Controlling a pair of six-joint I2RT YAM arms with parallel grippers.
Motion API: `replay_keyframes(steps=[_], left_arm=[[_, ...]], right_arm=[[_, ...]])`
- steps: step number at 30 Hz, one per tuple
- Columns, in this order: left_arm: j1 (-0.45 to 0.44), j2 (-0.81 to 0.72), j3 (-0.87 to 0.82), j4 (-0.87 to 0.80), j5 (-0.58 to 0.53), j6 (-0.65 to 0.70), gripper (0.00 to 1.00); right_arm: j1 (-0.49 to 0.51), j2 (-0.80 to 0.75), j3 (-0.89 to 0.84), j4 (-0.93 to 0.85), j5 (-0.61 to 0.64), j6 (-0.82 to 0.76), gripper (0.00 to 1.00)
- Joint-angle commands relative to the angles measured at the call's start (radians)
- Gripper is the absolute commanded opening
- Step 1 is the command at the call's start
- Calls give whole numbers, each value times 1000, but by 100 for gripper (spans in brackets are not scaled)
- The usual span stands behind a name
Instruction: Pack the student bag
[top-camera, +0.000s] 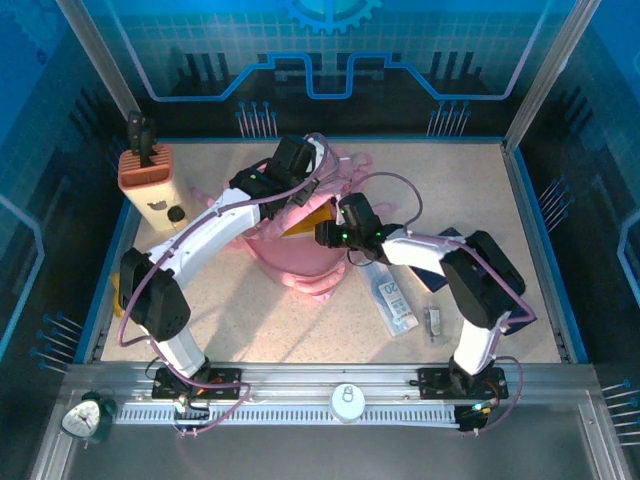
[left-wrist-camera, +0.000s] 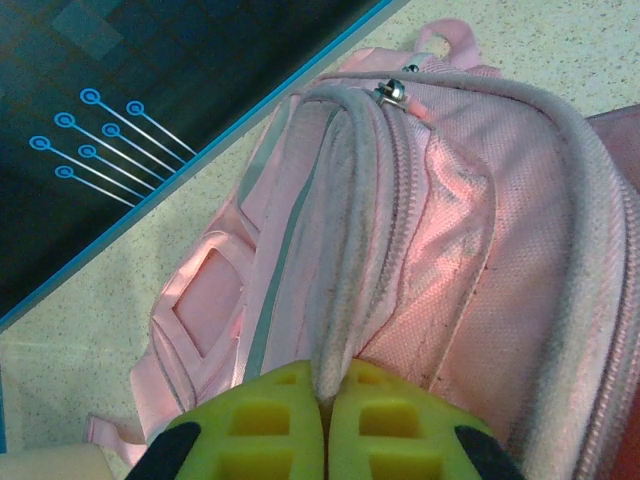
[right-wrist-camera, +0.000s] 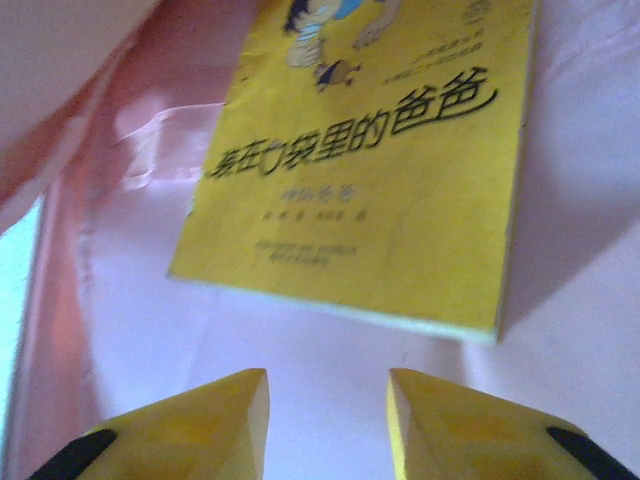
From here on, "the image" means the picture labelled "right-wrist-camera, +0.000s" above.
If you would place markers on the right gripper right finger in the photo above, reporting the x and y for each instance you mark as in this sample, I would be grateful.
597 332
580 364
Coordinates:
475 435

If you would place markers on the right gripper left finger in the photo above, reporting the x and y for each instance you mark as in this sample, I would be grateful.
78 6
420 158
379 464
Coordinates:
200 430

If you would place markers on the yellow paperback book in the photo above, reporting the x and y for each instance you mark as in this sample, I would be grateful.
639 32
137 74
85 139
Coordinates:
375 225

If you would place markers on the pink student backpack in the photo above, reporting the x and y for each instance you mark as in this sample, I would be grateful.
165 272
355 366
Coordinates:
575 175

